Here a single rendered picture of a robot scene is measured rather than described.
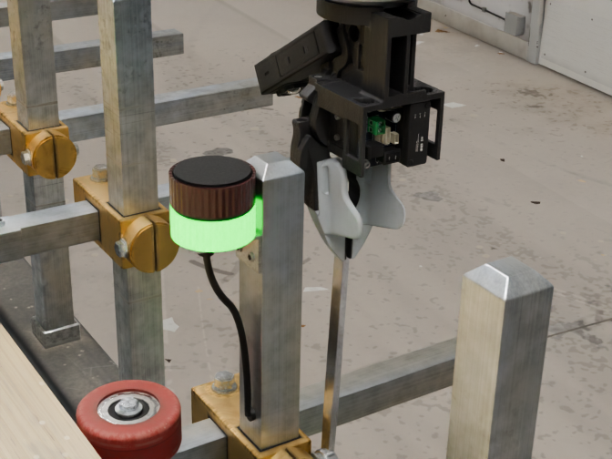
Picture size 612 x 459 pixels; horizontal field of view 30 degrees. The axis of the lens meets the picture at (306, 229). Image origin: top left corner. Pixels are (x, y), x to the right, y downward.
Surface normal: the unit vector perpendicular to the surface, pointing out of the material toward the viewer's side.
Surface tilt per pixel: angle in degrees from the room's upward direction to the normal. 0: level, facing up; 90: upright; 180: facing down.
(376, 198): 87
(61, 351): 0
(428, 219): 0
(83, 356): 0
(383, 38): 90
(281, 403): 90
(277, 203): 90
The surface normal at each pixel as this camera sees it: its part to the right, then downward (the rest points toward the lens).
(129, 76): 0.53, 0.38
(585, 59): -0.89, 0.18
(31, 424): 0.02, -0.90
